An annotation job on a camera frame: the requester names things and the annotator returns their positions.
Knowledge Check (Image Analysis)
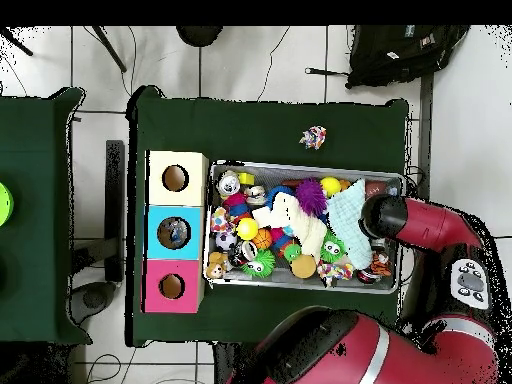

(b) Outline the cream knitted cloth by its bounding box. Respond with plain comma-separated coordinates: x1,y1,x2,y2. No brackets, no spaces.
251,191,329,259

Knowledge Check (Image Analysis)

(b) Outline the purple spiky ball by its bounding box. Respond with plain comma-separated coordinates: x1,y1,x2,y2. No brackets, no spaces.
295,177,328,219

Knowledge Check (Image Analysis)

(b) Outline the mint green knitted cloth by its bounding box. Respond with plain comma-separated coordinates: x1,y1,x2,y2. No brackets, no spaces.
325,179,376,271

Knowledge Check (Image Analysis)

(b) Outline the colourful patchwork cloth scrap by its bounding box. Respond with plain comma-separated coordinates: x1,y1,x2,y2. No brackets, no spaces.
299,125,328,151

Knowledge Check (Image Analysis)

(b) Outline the colourful polka dot cloth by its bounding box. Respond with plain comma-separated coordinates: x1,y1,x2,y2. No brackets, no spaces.
317,259,356,288

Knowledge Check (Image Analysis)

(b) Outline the wooden box with three holes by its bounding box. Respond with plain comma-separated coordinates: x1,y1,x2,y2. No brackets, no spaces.
143,150,210,315

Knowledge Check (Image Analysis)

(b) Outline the clear mesh bin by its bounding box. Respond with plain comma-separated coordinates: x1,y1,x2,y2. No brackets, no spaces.
203,159,405,296

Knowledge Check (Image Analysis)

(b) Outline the small orange basketball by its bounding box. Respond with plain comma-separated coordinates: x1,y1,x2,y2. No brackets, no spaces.
252,228,274,251

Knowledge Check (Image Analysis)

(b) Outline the dark green table cloth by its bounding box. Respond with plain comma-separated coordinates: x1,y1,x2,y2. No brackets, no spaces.
0,86,88,347
127,85,411,349

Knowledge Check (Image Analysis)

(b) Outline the small brown football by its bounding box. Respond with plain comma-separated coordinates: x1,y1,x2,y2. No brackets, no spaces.
363,180,392,200

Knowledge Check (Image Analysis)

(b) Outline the black backpack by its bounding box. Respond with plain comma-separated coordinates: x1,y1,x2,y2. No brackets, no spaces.
345,25,472,89

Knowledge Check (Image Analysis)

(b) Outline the green round object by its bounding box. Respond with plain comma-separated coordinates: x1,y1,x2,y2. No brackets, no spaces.
0,180,15,228

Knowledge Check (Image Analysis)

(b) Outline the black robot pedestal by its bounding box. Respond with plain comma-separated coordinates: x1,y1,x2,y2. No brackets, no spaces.
209,342,261,384

